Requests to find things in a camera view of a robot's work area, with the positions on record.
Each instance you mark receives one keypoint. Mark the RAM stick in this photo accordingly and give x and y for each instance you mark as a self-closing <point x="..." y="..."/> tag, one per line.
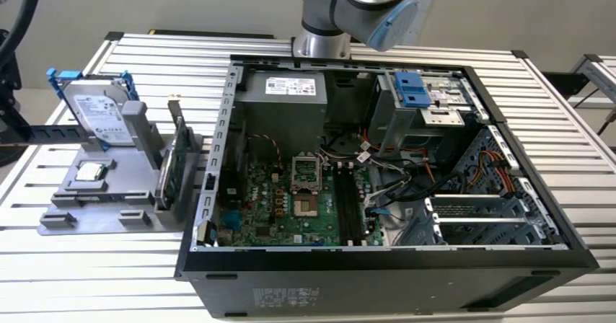
<point x="58" y="132"/>
<point x="98" y="197"/>

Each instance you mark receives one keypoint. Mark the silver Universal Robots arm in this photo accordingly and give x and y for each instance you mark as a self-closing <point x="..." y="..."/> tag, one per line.
<point x="332" y="9"/>

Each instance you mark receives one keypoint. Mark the black RAM slot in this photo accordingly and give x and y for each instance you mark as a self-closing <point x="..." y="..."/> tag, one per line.
<point x="353" y="207"/>
<point x="348" y="207"/>
<point x="341" y="207"/>

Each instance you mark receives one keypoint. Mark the hard disk in blue carrier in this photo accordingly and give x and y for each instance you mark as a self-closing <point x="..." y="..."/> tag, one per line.
<point x="97" y="110"/>

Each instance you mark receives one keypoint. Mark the silver CPU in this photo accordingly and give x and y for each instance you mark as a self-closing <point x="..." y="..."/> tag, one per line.
<point x="92" y="173"/>

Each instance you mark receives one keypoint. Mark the grey parts rack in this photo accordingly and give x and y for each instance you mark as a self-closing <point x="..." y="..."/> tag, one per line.
<point x="125" y="179"/>

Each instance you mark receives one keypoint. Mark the green graphics card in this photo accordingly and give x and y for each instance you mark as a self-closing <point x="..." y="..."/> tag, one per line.
<point x="173" y="168"/>

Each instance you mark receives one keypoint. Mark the grey power supply unit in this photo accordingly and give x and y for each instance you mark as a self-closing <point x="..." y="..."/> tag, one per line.
<point x="284" y="121"/>

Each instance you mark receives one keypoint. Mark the green Dell motherboard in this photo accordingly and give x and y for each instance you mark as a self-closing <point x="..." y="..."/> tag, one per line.
<point x="260" y="207"/>

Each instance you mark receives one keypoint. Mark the CPU socket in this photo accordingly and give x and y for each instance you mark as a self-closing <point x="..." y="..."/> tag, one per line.
<point x="307" y="207"/>

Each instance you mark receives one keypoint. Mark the blue expansion slot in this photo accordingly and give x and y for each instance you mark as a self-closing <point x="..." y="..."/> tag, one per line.
<point x="316" y="244"/>

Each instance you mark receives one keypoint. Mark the blue plastic drive latch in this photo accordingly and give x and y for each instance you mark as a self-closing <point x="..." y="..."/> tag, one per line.
<point x="410" y="88"/>

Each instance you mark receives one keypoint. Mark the silver optical drive bay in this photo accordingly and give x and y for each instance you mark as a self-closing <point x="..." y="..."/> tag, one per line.
<point x="404" y="128"/>

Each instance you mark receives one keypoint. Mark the black open PC case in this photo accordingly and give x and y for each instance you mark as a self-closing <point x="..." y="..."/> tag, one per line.
<point x="337" y="290"/>

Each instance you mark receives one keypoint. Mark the silver perforated disk bay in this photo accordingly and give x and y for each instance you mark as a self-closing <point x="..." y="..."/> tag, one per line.
<point x="482" y="220"/>

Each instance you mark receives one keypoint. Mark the black block beside table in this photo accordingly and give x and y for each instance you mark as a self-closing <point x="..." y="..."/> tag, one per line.
<point x="569" y="83"/>

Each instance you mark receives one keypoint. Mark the metal slat side table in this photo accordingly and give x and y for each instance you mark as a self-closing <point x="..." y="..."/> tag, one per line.
<point x="602" y="70"/>

